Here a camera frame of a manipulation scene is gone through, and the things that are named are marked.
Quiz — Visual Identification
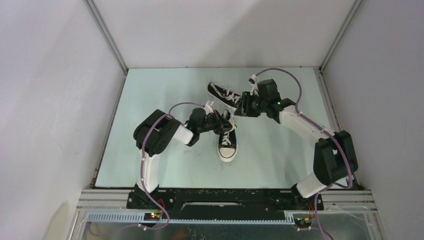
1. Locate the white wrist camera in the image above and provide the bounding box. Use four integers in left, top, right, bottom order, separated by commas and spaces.
203, 100, 214, 115
248, 74, 259, 96

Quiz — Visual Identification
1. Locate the right controller board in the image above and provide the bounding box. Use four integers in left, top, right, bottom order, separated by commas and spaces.
294, 217, 314, 229

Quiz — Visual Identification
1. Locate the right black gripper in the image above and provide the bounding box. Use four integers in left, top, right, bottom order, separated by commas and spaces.
234, 91, 268, 118

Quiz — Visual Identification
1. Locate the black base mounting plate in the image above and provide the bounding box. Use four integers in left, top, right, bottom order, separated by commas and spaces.
126, 186, 324, 220

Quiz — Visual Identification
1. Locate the controller board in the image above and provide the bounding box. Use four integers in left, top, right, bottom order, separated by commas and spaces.
294, 217, 314, 229
143, 212, 162, 222

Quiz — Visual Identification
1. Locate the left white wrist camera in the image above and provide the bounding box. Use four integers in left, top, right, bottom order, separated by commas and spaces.
203, 100, 214, 115

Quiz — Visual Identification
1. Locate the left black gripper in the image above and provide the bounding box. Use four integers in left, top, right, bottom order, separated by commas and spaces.
197, 109, 236, 135

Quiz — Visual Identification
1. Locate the left controller board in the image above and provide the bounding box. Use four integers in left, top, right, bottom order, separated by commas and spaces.
143, 212, 162, 222

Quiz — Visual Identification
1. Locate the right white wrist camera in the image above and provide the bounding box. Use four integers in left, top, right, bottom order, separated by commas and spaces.
248, 74, 259, 96

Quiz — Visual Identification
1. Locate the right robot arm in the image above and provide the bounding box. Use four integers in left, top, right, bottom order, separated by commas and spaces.
234, 75, 358, 209

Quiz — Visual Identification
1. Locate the aluminium frame rail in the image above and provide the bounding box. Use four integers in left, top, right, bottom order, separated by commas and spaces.
321, 190, 378, 214

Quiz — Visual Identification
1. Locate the black canvas sneaker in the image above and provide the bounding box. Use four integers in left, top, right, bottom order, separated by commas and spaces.
217, 109, 238, 163
207, 82, 242, 111

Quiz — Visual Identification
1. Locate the grey slotted cable duct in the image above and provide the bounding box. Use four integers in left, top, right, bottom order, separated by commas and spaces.
86, 211, 295, 225

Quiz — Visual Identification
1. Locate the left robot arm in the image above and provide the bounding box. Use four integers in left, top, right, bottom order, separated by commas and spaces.
133, 107, 236, 208

